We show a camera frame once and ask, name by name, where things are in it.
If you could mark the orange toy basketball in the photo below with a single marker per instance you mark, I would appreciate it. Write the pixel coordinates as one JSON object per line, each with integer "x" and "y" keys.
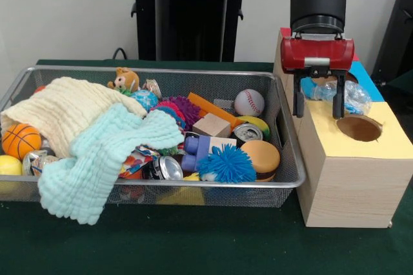
{"x": 19, "y": 141}

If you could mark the dark green table cloth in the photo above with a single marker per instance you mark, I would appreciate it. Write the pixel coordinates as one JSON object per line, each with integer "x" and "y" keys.
{"x": 161, "y": 242}
{"x": 403, "y": 83}

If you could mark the brown teddy bear toy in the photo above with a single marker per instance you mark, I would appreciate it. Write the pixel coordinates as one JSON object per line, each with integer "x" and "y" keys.
{"x": 124, "y": 79}

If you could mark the cream knitted cloth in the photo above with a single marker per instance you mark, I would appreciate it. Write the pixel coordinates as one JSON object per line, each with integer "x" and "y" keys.
{"x": 64, "y": 107}

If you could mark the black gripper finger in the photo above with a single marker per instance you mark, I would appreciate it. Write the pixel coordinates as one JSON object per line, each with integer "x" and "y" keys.
{"x": 338, "y": 104}
{"x": 297, "y": 104}

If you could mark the blue spiky ball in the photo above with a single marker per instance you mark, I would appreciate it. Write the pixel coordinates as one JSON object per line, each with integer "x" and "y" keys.
{"x": 227, "y": 163}

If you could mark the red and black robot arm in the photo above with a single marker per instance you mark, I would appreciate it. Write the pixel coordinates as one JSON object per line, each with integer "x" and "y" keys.
{"x": 316, "y": 0}

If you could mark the clear plastic packet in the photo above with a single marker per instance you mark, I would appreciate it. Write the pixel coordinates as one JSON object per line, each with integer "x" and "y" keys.
{"x": 356, "y": 97}

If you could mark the wooden box with three holes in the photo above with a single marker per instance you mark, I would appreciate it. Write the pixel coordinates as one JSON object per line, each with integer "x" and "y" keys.
{"x": 348, "y": 188}

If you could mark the toy hamburger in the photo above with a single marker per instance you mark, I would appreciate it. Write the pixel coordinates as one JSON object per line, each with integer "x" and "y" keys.
{"x": 261, "y": 157}

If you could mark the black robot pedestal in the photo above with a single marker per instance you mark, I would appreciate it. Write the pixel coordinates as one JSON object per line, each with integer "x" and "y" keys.
{"x": 193, "y": 13}

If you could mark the white toy baseball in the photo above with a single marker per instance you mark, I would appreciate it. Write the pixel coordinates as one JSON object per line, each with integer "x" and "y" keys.
{"x": 249, "y": 103}

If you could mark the clear mesh bin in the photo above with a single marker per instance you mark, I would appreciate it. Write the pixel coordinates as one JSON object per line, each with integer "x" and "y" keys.
{"x": 226, "y": 196}

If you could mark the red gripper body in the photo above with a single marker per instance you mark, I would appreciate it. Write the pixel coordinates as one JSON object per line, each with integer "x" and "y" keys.
{"x": 316, "y": 52}

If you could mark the yellow ball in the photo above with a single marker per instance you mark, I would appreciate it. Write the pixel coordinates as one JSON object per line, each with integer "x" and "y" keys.
{"x": 9, "y": 165}

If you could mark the mint green cloth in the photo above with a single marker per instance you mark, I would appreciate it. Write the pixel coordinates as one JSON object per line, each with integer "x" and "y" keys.
{"x": 80, "y": 175}

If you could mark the wooden cube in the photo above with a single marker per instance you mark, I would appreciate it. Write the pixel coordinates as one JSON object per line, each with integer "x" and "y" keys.
{"x": 211, "y": 125}

